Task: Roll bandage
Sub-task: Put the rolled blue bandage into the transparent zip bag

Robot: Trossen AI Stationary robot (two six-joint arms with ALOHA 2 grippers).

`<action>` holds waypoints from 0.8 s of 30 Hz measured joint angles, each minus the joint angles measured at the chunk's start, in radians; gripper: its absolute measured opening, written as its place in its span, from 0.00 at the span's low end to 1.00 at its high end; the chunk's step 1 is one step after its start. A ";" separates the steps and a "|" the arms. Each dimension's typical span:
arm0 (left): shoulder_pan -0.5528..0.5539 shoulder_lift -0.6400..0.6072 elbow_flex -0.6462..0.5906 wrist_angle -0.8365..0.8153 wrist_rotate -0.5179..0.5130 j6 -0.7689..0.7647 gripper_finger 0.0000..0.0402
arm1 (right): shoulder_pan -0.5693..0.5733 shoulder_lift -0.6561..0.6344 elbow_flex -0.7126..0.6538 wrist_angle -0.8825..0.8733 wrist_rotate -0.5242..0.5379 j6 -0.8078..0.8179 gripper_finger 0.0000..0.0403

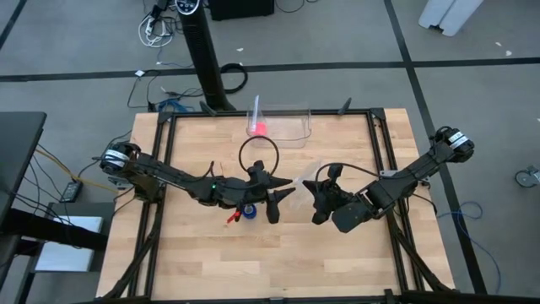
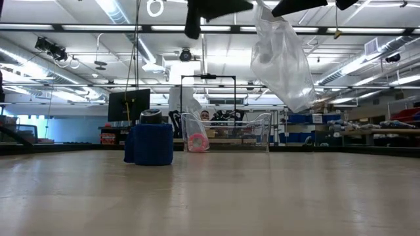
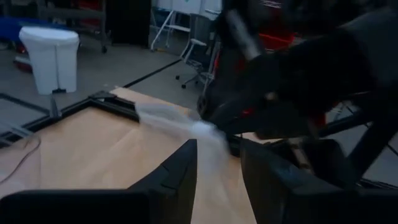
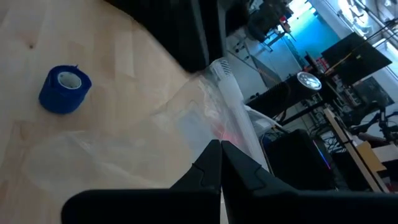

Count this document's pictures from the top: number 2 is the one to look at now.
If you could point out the black ceiling device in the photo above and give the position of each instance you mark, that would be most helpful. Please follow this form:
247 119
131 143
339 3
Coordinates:
393 58

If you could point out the black background robot arm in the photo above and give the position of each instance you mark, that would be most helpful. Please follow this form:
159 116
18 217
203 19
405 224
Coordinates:
175 121
229 115

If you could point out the red storage bin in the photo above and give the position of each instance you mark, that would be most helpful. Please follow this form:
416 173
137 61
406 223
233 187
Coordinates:
407 115

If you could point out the white ceiling air vent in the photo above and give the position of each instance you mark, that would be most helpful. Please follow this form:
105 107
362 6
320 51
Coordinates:
371 47

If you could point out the black overhead camera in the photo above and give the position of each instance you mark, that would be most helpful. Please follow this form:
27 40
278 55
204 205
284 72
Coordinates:
185 55

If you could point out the black small rounded object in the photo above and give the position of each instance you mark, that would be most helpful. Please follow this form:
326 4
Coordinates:
308 141

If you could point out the yellow hanging tag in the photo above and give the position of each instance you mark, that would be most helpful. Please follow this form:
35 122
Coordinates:
337 33

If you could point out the person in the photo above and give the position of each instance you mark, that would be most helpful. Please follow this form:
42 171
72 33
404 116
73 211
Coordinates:
205 115

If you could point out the red stacked boxes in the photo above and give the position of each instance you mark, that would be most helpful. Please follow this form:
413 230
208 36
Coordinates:
107 139

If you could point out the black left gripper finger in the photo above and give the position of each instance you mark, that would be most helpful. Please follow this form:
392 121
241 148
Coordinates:
203 8

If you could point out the grey bundled items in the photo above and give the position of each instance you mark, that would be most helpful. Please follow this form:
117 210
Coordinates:
354 125
397 124

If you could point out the black computer monitor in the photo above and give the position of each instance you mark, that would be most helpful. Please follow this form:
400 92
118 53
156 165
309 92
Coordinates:
128 105

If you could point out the dark desk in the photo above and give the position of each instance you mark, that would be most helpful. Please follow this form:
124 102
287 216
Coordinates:
113 128

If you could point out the blue storage bin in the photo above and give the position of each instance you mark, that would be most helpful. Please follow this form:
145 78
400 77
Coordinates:
295 137
331 118
298 118

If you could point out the black mounted camera device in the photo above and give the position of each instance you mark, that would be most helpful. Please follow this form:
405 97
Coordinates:
55 51

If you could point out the black overhead light bar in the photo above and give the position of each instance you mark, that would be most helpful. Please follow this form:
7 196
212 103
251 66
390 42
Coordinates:
146 27

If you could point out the white labelled box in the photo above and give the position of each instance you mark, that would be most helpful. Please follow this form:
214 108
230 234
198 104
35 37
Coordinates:
317 118

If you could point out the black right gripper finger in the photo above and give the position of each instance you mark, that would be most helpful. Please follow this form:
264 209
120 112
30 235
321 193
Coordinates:
302 5

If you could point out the clear plastic bin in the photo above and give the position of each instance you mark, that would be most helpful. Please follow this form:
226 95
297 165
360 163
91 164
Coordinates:
262 124

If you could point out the blue elastic bandage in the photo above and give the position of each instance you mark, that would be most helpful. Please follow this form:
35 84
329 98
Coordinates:
152 144

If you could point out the black hanging disc lamp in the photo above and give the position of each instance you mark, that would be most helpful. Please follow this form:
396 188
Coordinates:
100 63

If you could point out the wooden workbench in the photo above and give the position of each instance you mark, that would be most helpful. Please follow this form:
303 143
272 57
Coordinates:
393 131

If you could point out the black cylindrical air purifier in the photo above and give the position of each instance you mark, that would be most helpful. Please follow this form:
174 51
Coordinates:
151 116

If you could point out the pink tape roll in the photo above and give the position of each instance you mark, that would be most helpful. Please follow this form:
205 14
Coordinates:
191 143

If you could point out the clear plastic bag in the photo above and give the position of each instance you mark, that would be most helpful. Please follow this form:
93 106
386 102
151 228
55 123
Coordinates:
282 65

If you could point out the black slanted bar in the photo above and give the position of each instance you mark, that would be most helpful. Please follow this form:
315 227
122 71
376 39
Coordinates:
16 136

